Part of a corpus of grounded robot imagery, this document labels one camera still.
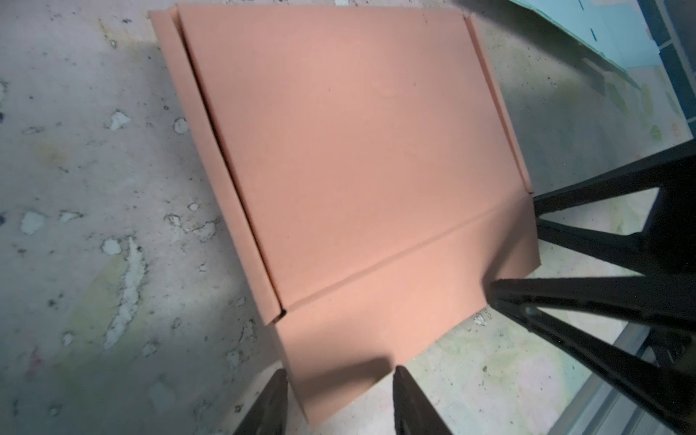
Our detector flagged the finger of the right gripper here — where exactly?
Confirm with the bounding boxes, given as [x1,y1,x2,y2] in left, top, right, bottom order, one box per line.
[534,140,695,275]
[486,275,696,435]

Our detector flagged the light blue paper box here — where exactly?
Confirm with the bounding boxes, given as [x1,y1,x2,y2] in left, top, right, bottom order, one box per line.
[512,0,662,71]

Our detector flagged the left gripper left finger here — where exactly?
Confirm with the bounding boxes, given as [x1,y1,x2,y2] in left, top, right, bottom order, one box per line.
[234,369,288,435]

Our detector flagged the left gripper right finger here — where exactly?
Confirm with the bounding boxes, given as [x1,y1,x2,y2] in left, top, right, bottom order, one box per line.
[393,365,452,435]

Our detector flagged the orange paper box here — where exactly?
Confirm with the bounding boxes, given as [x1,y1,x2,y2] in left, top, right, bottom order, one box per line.
[150,4,540,426]

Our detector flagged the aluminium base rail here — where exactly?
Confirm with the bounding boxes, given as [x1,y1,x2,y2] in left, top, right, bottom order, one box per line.
[529,312,695,434]

